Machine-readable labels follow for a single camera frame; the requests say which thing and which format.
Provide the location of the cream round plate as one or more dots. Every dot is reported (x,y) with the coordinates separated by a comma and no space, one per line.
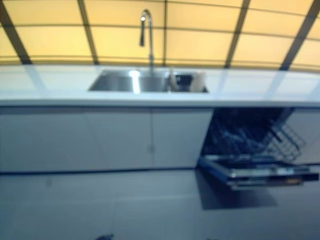
(172,80)
(200,81)

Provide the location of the black dish drying rack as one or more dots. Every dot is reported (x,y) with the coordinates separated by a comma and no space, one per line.
(183,81)

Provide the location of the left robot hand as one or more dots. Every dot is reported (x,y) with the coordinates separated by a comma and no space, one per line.
(105,237)

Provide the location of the chrome pull-down kitchen faucet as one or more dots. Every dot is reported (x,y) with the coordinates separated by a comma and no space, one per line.
(150,37)

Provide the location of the stainless steel sink basin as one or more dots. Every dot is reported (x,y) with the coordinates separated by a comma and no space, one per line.
(120,81)

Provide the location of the dishwasher door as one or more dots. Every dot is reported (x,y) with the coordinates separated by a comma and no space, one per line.
(262,172)

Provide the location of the white glossy cabinet door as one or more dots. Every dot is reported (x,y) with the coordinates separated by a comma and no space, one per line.
(180,137)
(75,140)

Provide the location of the dark window frame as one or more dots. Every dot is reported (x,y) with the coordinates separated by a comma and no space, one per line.
(15,37)

